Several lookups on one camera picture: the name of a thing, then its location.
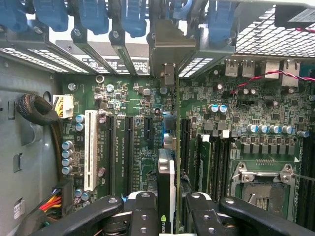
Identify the black RAM slot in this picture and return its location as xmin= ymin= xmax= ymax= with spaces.
xmin=302 ymin=139 xmax=315 ymax=221
xmin=212 ymin=135 xmax=222 ymax=201
xmin=221 ymin=130 xmax=233 ymax=200

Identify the CPU socket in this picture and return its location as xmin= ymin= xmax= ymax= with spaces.
xmin=230 ymin=161 xmax=304 ymax=222

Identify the long black expansion slot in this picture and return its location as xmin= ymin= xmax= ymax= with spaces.
xmin=180 ymin=117 xmax=192 ymax=174
xmin=105 ymin=115 xmax=117 ymax=197
xmin=124 ymin=115 xmax=135 ymax=197

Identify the black power connector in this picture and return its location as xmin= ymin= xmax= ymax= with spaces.
xmin=52 ymin=180 xmax=74 ymax=216

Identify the short black expansion slot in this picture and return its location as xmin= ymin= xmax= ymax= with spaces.
xmin=144 ymin=117 xmax=155 ymax=141

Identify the white expansion slot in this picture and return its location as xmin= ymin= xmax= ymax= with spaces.
xmin=84 ymin=110 xmax=98 ymax=192

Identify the thin metal locking lever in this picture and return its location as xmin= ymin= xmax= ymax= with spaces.
xmin=290 ymin=173 xmax=315 ymax=182

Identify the green motherboard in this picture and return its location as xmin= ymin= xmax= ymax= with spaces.
xmin=58 ymin=58 xmax=315 ymax=223

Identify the grey power supply unit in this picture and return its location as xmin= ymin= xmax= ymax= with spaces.
xmin=0 ymin=56 xmax=62 ymax=236

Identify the white power connector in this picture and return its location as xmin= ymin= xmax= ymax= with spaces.
xmin=52 ymin=94 xmax=74 ymax=119

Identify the metal USB port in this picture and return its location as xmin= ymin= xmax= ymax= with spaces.
xmin=240 ymin=59 xmax=256 ymax=78
xmin=224 ymin=58 xmax=240 ymax=77

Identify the metal network port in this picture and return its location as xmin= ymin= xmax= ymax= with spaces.
xmin=264 ymin=60 xmax=282 ymax=81
xmin=280 ymin=59 xmax=300 ymax=87

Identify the black open PC case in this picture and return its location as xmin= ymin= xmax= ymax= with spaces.
xmin=0 ymin=0 xmax=315 ymax=236

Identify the blue card retention clip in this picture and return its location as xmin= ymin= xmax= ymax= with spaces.
xmin=172 ymin=0 xmax=193 ymax=20
xmin=207 ymin=0 xmax=235 ymax=43
xmin=0 ymin=0 xmax=27 ymax=32
xmin=32 ymin=0 xmax=69 ymax=32
xmin=121 ymin=0 xmax=149 ymax=38
xmin=78 ymin=0 xmax=109 ymax=35

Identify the red yellow wire bundle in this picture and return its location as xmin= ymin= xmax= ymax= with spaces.
xmin=38 ymin=188 xmax=62 ymax=222

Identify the white cable tag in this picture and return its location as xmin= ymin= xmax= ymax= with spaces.
xmin=12 ymin=197 xmax=26 ymax=220

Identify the black sleeved power cable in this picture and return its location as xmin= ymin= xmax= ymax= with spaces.
xmin=15 ymin=92 xmax=62 ymax=182

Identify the red black twisted wire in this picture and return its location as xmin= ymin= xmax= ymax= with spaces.
xmin=237 ymin=69 xmax=315 ymax=89

